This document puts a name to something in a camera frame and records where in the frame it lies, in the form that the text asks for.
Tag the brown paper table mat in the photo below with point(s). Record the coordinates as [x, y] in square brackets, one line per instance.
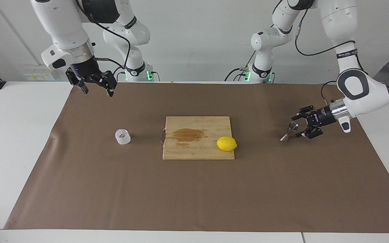
[194, 195]

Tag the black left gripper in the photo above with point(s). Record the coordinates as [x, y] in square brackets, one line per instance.
[322, 116]

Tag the white wall power outlet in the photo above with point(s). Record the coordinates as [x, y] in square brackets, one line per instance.
[39, 73]

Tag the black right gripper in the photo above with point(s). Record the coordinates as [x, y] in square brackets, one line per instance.
[84, 69]

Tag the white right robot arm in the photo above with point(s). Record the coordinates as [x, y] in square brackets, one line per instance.
[62, 23]

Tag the steel double jigger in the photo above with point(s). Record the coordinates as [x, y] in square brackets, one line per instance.
[293, 127]

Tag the yellow lemon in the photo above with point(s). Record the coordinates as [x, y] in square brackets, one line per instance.
[226, 143]

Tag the wooden cutting board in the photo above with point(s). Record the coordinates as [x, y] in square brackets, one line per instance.
[198, 148]

